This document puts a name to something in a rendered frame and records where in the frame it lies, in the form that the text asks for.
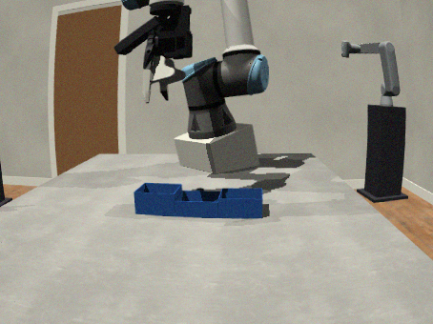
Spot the blue rack of bins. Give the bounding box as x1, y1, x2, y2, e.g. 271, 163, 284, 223
134, 183, 262, 218

